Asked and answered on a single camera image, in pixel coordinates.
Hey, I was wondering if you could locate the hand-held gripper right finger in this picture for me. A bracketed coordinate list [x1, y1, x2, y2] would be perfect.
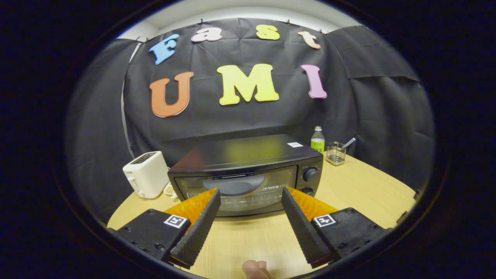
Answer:
[280, 186, 393, 269]

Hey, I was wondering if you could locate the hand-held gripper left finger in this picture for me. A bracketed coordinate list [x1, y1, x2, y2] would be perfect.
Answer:
[110, 188, 222, 270]

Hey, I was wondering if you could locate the black toaster oven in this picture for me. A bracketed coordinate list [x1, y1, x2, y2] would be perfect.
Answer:
[167, 134, 324, 217]

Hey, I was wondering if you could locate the white bread toaster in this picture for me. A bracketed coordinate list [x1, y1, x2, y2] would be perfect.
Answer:
[122, 151, 170, 199]

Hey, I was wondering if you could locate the green label drink bottle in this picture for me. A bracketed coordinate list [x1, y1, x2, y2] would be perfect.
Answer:
[310, 126, 325, 154]

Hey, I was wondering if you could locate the small wire mesh basket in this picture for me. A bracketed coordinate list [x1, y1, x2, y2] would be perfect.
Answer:
[325, 141, 347, 166]

